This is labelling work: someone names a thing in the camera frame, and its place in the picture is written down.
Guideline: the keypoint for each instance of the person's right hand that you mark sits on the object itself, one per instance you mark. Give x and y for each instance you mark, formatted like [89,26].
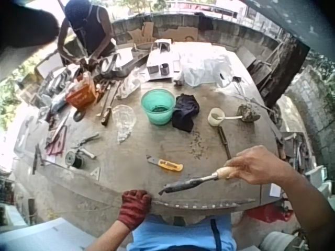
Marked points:
[264,167]

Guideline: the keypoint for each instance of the person's left hand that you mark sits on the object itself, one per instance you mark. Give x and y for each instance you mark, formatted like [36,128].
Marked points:
[134,207]

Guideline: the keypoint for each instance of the person's left fingers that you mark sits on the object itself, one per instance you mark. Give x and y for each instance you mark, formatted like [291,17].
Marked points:
[137,194]

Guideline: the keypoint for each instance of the person's right fingers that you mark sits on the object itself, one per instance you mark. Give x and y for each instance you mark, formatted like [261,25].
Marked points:
[239,167]

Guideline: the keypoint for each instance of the thin metal file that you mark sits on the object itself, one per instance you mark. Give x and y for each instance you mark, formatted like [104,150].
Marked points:
[225,142]

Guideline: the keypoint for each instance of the small white card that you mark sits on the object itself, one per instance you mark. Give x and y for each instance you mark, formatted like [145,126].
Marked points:
[275,190]

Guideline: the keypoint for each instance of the yellow utility knife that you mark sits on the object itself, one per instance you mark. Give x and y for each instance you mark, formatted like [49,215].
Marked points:
[167,164]

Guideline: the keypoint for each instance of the metal letter piece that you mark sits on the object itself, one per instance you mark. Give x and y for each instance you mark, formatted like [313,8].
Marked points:
[95,174]

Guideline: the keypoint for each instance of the scattered small metal bits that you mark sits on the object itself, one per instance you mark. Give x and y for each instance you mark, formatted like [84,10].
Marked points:
[198,145]

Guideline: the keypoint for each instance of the white plastic ladle cup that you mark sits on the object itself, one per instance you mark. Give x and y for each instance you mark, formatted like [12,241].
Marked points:
[216,117]

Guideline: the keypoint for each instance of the red object under table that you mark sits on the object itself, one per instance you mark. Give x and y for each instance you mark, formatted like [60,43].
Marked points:
[269,213]

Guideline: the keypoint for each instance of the grey stone lump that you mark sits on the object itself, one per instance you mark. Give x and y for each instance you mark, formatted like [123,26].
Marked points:
[247,112]

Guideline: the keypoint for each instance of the heap of metal scrap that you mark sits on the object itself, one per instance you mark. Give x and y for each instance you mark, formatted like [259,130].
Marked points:
[294,149]

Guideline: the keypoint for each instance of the clear plastic bag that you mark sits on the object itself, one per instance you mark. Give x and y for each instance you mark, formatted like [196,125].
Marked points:
[125,121]

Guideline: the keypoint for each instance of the metal pliers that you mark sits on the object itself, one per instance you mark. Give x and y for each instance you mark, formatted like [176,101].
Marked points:
[86,140]

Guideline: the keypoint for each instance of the dark cloth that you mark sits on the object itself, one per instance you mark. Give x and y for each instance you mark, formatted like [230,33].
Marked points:
[185,112]

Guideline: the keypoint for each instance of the white bucket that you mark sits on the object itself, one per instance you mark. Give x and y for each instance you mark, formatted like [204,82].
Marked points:
[281,241]

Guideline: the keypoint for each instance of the green plastic bowl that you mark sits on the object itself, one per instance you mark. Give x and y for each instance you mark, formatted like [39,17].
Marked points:
[157,111]

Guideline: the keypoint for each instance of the leaning metal sheets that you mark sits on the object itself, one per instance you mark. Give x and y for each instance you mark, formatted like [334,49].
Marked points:
[261,70]

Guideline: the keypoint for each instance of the white sheet board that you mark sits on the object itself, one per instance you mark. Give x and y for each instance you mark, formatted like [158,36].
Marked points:
[44,236]

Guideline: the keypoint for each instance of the white plastic bags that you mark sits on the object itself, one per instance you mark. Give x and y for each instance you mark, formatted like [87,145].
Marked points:
[204,68]

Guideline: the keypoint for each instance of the small hammer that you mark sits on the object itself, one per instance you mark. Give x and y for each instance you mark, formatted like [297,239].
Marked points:
[37,158]

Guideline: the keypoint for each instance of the crumpled clear plastic wrap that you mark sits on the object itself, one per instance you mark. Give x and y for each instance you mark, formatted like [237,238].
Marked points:
[131,83]

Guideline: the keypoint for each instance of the orange cardboard box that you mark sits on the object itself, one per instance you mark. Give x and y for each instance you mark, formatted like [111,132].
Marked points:
[81,92]

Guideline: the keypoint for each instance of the cardboard cutout pieces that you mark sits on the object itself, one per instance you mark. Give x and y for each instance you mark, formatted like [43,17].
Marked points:
[167,32]

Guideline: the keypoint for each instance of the red triangle frame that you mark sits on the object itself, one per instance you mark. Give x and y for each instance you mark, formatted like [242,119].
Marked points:
[56,143]

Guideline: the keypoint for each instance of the sheet metal box frame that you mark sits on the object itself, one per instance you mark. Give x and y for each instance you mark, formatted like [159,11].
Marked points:
[159,62]

